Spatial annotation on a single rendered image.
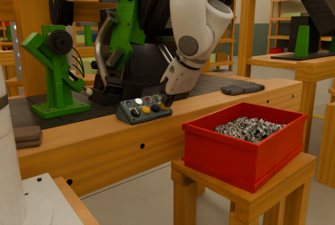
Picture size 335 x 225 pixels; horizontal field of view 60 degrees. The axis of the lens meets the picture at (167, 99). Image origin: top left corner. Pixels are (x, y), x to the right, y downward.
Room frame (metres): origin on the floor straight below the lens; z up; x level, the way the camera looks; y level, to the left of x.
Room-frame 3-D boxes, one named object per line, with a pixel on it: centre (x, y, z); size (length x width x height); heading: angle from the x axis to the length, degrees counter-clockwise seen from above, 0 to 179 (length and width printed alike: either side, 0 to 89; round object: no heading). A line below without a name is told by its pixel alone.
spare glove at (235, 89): (1.20, -0.31, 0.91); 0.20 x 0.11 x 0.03; 120
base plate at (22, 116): (1.19, 0.12, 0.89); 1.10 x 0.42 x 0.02; 131
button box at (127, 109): (0.84, 0.07, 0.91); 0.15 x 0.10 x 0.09; 131
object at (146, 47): (1.37, 0.13, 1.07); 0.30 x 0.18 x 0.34; 131
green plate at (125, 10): (1.10, 0.14, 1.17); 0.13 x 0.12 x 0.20; 131
